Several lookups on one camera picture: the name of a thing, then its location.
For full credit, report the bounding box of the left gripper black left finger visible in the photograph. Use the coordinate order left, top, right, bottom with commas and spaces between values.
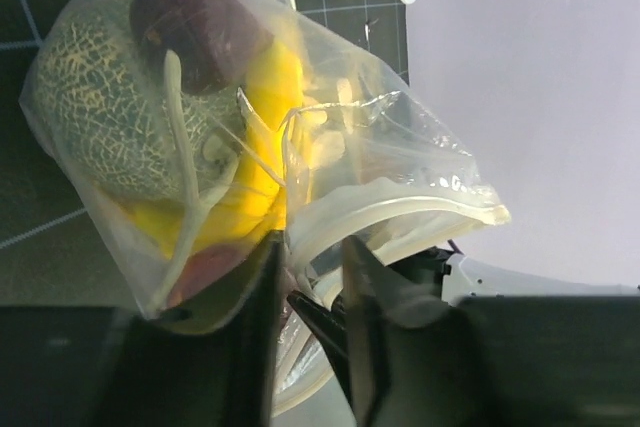
1, 239, 283, 426

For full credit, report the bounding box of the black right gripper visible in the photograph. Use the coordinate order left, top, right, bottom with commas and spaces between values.
287, 246, 451, 398

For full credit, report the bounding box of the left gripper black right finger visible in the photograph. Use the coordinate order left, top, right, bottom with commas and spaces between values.
342, 236, 639, 426

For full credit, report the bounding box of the red apple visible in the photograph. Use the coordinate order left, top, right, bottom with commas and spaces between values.
129, 0, 273, 95
166, 243, 249, 308

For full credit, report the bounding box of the yellow banana bunch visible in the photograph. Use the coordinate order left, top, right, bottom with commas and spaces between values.
121, 41, 307, 263

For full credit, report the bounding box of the green netted melon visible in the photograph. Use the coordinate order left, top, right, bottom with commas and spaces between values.
32, 0, 247, 201

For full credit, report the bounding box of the clear polka dot zip bag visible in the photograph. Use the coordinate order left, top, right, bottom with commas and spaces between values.
18, 0, 512, 408

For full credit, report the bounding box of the black grid cutting mat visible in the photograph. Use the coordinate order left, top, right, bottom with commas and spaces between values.
1, 0, 408, 308

